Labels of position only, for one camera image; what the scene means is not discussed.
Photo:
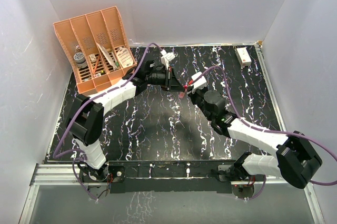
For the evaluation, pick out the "white card packet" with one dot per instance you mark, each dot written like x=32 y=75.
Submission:
x=107 y=56

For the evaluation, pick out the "small white eraser box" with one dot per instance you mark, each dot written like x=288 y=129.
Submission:
x=92 y=58

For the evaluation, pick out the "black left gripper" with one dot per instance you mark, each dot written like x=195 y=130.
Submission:
x=175 y=85

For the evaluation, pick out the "orange plastic desk organizer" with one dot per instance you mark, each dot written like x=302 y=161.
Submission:
x=80 y=34

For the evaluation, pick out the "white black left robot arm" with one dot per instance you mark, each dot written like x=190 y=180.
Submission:
x=86 y=118

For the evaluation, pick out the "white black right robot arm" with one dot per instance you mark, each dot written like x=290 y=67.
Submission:
x=288 y=156

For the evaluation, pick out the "white label packet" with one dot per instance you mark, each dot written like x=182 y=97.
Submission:
x=124 y=57

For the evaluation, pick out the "black front mounting rail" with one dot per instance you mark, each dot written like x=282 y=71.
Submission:
x=165 y=176

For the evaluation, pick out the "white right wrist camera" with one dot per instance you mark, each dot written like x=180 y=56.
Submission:
x=198 y=82

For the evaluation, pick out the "small white red box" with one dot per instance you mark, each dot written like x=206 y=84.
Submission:
x=243 y=56

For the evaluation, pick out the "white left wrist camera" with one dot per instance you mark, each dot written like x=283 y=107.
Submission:
x=166 y=58

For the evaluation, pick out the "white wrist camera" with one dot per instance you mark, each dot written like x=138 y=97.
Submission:
x=198 y=82
x=166 y=58

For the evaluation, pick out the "orange pencil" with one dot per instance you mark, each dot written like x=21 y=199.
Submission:
x=96 y=64

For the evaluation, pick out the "keyring with pink strap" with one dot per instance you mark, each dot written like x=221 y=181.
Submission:
x=185 y=92

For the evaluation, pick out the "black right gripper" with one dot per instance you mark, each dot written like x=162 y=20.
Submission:
x=195 y=93

